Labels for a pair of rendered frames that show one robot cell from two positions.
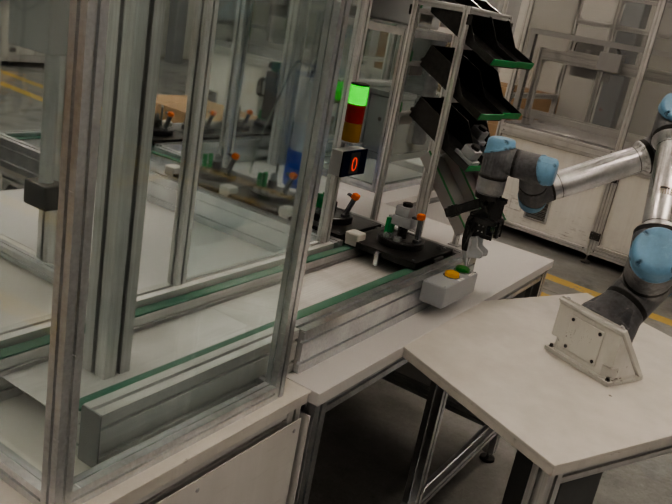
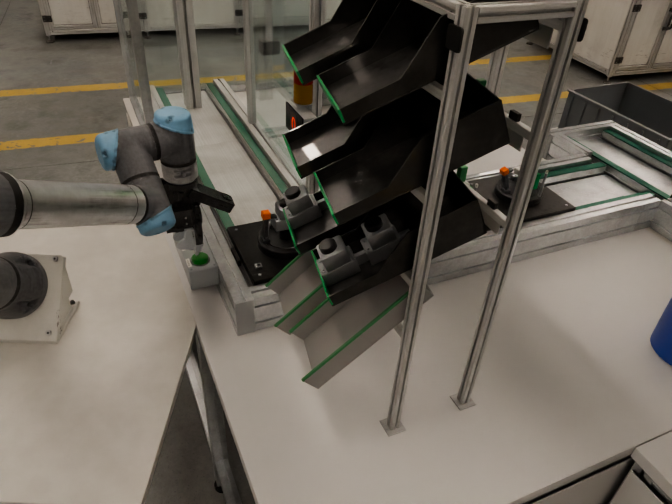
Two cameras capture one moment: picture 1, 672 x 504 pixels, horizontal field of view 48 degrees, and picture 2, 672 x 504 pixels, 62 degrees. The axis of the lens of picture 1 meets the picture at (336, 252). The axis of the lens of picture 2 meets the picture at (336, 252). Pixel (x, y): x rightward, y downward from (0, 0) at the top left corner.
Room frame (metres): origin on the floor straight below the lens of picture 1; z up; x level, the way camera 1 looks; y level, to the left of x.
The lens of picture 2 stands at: (2.87, -1.08, 1.81)
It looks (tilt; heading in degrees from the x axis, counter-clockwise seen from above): 36 degrees down; 123
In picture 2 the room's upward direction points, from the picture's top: 4 degrees clockwise
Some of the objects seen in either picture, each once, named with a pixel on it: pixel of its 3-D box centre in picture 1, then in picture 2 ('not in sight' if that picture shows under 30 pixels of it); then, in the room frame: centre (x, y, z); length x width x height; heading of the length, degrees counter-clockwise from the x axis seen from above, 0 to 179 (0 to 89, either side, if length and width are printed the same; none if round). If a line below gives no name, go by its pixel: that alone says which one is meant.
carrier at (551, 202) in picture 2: not in sight; (521, 182); (2.51, 0.46, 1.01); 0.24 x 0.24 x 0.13; 59
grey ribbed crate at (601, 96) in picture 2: not in sight; (637, 129); (2.65, 1.90, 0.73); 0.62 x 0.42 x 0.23; 149
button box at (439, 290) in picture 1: (449, 285); (194, 253); (1.95, -0.32, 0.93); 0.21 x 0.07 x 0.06; 149
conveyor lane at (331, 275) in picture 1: (333, 279); (258, 203); (1.88, -0.01, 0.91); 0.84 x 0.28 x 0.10; 149
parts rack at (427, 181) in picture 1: (437, 131); (414, 210); (2.50, -0.26, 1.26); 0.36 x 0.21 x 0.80; 149
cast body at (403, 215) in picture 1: (402, 213); (289, 212); (2.13, -0.17, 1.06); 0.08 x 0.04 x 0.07; 59
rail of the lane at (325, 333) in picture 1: (394, 299); (202, 216); (1.81, -0.17, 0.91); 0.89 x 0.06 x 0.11; 149
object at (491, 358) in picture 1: (573, 361); (48, 323); (1.79, -0.65, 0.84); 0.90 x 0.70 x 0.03; 124
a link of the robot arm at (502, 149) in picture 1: (498, 158); (173, 136); (1.99, -0.38, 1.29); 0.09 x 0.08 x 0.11; 69
